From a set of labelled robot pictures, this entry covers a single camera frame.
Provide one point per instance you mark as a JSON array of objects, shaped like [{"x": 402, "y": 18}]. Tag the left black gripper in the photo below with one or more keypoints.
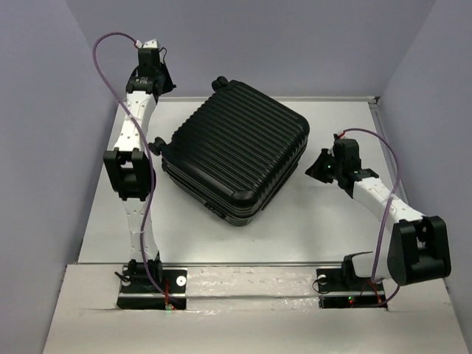
[{"x": 169, "y": 85}]

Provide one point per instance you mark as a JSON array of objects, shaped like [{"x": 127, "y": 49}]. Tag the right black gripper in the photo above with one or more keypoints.
[{"x": 315, "y": 169}]

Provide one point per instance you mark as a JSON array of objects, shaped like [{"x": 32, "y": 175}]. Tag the black hard-shell suitcase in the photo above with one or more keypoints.
[{"x": 235, "y": 152}]

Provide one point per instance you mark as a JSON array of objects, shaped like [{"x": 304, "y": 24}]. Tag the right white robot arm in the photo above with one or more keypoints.
[{"x": 413, "y": 247}]

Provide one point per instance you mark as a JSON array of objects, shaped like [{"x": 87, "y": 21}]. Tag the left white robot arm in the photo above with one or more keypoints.
[{"x": 129, "y": 162}]

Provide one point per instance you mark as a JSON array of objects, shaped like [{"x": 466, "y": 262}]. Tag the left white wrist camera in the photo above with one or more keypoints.
[{"x": 151, "y": 44}]

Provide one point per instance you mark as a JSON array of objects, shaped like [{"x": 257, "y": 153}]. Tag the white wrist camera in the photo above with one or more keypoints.
[
  {"x": 340, "y": 135},
  {"x": 151, "y": 44}
]

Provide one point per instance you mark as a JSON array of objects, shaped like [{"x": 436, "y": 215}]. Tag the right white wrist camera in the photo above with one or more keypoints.
[{"x": 340, "y": 135}]

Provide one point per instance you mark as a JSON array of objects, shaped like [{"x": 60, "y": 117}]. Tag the aluminium rail right edge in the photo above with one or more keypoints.
[{"x": 391, "y": 147}]

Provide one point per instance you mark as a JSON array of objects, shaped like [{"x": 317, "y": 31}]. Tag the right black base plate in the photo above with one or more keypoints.
[{"x": 337, "y": 292}]

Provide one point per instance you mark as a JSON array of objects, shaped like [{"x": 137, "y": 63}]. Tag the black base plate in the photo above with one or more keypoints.
[
  {"x": 141, "y": 294},
  {"x": 337, "y": 292}
]

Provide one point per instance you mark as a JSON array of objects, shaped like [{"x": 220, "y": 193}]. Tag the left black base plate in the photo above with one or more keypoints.
[{"x": 141, "y": 294}]

